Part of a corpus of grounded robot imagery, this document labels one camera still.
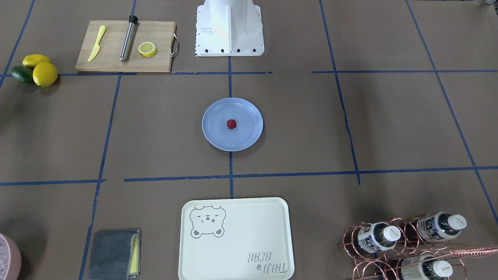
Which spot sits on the blue round plate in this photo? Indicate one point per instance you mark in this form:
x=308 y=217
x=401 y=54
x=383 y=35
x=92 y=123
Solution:
x=246 y=134

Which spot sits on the red strawberry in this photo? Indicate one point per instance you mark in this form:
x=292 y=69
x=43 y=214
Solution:
x=231 y=124

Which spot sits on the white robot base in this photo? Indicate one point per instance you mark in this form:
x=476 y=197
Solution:
x=229 y=28

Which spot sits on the cream bear tray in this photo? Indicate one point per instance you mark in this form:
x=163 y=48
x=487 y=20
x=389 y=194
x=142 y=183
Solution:
x=236 y=239

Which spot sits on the lemon half slice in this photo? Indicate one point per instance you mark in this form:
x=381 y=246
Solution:
x=147 y=49

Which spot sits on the wooden cutting board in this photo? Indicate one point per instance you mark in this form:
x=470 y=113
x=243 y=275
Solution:
x=106 y=47

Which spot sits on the dark tea bottle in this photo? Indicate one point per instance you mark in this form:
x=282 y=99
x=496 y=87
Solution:
x=369 y=239
x=438 y=227
x=424 y=267

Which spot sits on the grey folded cloth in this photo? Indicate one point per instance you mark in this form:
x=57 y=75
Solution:
x=115 y=255

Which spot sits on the yellow plastic knife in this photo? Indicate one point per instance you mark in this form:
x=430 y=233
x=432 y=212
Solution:
x=96 y=48

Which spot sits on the yellow lemon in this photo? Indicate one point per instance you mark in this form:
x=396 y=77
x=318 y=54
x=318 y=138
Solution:
x=31 y=61
x=45 y=74

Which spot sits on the green lime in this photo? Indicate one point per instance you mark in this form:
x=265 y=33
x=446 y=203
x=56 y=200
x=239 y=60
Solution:
x=23 y=74

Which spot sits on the copper wire bottle rack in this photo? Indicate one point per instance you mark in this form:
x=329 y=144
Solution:
x=384 y=265

